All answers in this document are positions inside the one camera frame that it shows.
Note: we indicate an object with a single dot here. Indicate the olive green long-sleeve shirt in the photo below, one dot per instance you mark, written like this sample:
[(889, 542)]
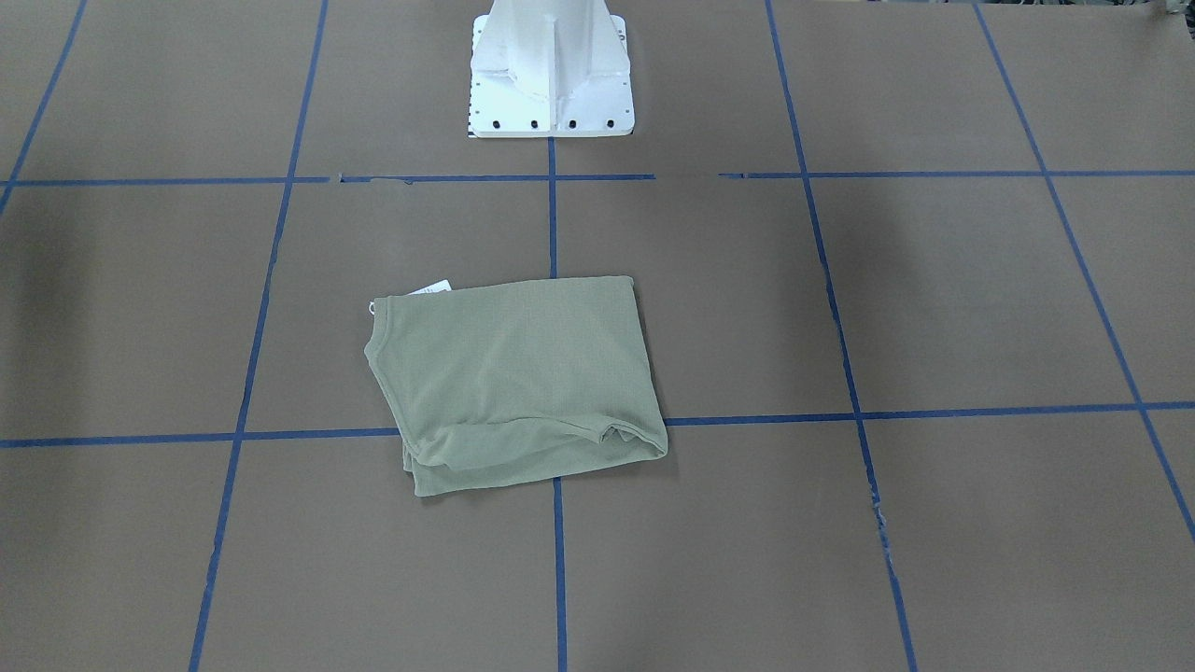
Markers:
[(516, 383)]

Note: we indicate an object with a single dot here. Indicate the white paper shirt tag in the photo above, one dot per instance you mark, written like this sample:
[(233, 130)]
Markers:
[(439, 286)]

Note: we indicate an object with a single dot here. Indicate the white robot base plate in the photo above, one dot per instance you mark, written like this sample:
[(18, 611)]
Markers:
[(550, 70)]

